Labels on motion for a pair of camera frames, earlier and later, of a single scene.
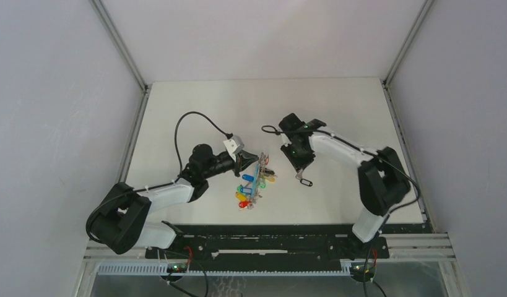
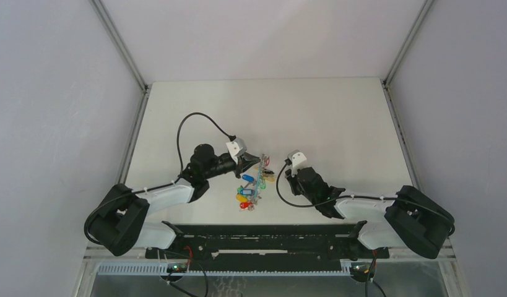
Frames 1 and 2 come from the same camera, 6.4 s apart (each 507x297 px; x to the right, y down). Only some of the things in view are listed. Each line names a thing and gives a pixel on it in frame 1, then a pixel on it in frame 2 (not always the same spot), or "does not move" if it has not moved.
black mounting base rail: (270, 245) does not move
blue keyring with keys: (247, 193) does not move
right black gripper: (298, 164) → (292, 180)
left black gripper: (244, 159) does not move
